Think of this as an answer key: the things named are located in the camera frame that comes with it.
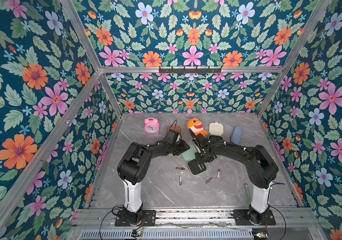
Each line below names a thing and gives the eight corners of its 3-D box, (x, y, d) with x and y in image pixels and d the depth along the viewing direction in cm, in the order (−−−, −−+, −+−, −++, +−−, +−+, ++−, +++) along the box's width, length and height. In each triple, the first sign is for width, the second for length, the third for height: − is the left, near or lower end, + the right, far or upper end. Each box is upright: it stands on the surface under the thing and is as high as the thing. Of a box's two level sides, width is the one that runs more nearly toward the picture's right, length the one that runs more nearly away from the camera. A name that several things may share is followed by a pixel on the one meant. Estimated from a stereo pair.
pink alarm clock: (146, 133, 110) (143, 123, 101) (148, 127, 113) (145, 117, 105) (158, 133, 110) (156, 123, 101) (159, 127, 113) (157, 117, 105)
